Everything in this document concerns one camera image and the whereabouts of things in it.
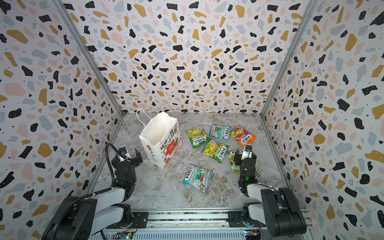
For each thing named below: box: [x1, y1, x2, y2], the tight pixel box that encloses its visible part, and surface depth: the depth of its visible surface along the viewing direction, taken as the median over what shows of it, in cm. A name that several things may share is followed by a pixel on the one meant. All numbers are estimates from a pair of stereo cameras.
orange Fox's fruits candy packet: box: [230, 124, 256, 148], surface depth 108 cm
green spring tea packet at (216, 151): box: [201, 140, 230, 163], surface depth 99 cm
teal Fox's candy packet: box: [209, 124, 232, 142], surface depth 108 cm
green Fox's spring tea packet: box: [185, 125, 211, 149], surface depth 108 cm
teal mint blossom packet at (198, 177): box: [183, 163, 213, 193], surface depth 87 cm
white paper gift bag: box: [136, 108, 182, 169], surface depth 85 cm
